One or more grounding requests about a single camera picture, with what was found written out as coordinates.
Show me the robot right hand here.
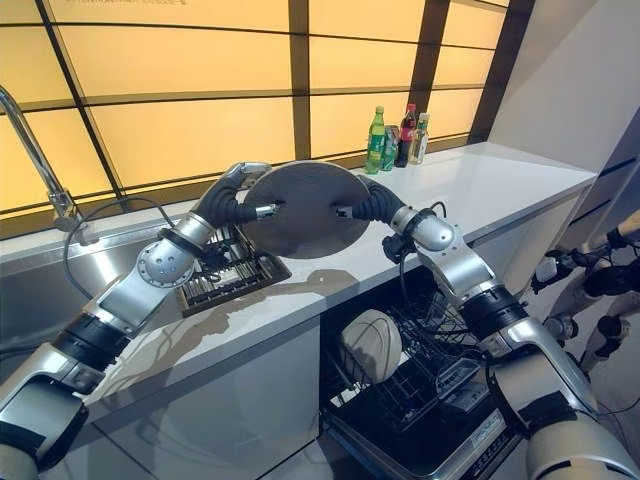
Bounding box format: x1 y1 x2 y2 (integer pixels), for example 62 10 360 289
331 174 405 223

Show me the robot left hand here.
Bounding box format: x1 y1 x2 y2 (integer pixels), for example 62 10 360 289
198 160 284 230

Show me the round grey plate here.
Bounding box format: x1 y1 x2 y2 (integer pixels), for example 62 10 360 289
241 160 370 260

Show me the dishwasher black rack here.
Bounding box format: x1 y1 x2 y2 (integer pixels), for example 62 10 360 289
322 272 506 435

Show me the dishwasher open door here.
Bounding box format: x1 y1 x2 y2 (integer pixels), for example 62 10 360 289
319 399 534 480

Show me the green drink can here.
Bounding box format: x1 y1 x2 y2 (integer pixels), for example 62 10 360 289
380 125 401 172

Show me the green soda bottle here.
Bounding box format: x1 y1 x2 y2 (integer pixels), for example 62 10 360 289
365 105 387 175

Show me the dark cola bottle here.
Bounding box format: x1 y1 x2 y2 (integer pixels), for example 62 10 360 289
394 103 418 168

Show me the clear yellowish bottle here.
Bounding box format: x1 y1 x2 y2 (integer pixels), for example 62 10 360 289
408 112 431 166

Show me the chrome kitchen faucet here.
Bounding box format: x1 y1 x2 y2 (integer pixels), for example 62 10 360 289
0 85 87 233

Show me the stainless steel sink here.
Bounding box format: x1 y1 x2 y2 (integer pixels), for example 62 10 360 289
0 219 201 354

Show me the white kitchen cabinet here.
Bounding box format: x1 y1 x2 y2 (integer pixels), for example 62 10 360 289
64 319 324 480

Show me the black wire dish rack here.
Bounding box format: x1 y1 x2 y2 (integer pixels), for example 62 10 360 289
175 224 293 319

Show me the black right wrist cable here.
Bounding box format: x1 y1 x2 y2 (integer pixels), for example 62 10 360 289
398 201 481 351

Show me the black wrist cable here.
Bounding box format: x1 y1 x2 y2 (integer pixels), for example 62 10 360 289
398 201 481 351
63 197 174 301

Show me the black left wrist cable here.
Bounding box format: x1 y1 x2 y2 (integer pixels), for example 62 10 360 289
63 197 174 301

